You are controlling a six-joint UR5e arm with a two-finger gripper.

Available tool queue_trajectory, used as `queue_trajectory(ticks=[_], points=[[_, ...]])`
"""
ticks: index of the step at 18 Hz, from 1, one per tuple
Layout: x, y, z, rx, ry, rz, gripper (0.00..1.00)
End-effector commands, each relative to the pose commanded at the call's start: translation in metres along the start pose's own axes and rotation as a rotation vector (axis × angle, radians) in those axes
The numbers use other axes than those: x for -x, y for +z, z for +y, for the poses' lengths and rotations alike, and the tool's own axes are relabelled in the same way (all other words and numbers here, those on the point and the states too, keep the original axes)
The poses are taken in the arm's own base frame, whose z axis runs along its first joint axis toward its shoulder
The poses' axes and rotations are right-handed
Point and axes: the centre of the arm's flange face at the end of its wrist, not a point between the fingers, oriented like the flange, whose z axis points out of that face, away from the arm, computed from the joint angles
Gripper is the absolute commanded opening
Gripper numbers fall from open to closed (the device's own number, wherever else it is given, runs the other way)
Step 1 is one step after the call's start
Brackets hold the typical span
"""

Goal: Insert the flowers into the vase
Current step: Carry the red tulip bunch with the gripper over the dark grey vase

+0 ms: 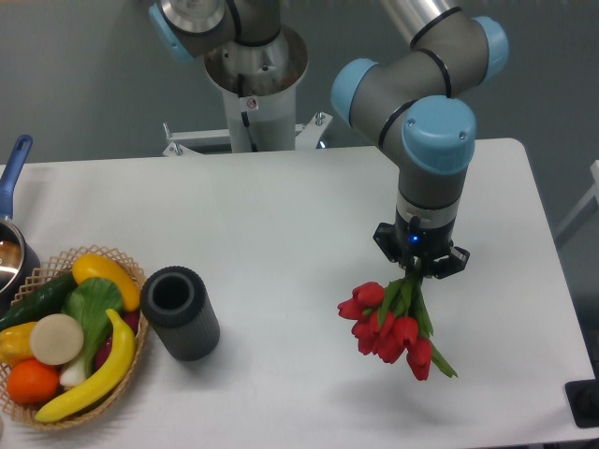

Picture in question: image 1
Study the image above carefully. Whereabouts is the red tulip bouquet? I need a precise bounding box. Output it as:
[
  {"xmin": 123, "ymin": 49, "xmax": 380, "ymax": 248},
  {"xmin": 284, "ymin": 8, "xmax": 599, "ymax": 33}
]
[{"xmin": 337, "ymin": 261, "xmax": 458, "ymax": 381}]

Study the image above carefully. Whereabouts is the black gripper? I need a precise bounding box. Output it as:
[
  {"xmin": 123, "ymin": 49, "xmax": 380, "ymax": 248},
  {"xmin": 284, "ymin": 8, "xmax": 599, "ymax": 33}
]
[{"xmin": 373, "ymin": 205, "xmax": 470, "ymax": 279}]

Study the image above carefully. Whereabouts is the dark grey ribbed vase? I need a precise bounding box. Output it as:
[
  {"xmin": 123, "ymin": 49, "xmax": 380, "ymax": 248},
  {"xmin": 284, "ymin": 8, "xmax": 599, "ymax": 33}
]
[{"xmin": 140, "ymin": 266, "xmax": 220, "ymax": 361}]

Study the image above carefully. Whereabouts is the black device at table edge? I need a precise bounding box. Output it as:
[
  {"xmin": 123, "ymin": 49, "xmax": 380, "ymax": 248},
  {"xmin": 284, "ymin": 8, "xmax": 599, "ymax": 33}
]
[{"xmin": 564, "ymin": 379, "xmax": 598, "ymax": 428}]

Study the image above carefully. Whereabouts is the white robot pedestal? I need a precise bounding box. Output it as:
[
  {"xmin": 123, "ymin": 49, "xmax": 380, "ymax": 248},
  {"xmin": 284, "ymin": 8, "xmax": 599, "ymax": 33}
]
[{"xmin": 163, "ymin": 24, "xmax": 332, "ymax": 156}]

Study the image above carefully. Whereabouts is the red fruit in basket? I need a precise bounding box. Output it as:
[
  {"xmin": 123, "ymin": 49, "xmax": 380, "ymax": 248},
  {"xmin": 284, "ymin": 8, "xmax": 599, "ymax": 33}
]
[{"xmin": 94, "ymin": 311, "xmax": 139, "ymax": 371}]

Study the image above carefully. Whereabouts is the green cucumber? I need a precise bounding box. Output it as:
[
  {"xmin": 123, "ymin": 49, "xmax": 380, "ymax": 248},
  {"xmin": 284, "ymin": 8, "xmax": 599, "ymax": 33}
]
[{"xmin": 1, "ymin": 272, "xmax": 77, "ymax": 331}]

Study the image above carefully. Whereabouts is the yellow bell pepper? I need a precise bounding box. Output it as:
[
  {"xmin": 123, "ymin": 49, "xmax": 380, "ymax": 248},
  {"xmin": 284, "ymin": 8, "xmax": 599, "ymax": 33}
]
[{"xmin": 0, "ymin": 322, "xmax": 37, "ymax": 367}]

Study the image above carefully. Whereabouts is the yellow banana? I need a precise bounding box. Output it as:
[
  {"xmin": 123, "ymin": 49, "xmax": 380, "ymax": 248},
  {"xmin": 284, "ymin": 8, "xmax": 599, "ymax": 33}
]
[{"xmin": 35, "ymin": 309, "xmax": 136, "ymax": 423}]

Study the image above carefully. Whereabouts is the woven wicker basket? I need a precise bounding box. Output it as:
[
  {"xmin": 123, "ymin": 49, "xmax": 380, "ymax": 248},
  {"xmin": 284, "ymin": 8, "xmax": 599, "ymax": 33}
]
[{"xmin": 1, "ymin": 244, "xmax": 149, "ymax": 431}]

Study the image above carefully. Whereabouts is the green bok choy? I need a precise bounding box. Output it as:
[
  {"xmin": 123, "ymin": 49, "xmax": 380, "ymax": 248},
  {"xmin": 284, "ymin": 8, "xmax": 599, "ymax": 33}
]
[{"xmin": 60, "ymin": 277, "xmax": 124, "ymax": 389}]

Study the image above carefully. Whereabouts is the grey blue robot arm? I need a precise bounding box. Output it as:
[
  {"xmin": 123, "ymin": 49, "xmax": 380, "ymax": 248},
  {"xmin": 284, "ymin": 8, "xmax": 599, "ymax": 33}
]
[{"xmin": 149, "ymin": 1, "xmax": 509, "ymax": 279}]

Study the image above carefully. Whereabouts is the beige round disc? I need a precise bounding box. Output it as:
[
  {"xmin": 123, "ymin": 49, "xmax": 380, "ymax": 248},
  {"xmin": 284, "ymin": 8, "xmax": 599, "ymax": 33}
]
[{"xmin": 29, "ymin": 313, "xmax": 84, "ymax": 366}]

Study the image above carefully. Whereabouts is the white frame at right edge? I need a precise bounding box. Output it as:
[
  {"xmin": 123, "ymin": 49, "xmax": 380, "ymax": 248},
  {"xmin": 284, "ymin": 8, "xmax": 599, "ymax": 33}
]
[{"xmin": 554, "ymin": 160, "xmax": 598, "ymax": 250}]

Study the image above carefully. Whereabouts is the blue handled saucepan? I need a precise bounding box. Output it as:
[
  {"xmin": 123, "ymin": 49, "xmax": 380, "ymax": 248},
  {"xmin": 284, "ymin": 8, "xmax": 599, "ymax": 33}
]
[{"xmin": 1, "ymin": 135, "xmax": 40, "ymax": 313}]

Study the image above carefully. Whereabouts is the orange fruit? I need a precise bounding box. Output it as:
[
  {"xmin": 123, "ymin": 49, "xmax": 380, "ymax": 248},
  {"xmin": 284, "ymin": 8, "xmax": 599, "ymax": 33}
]
[{"xmin": 7, "ymin": 358, "xmax": 59, "ymax": 404}]

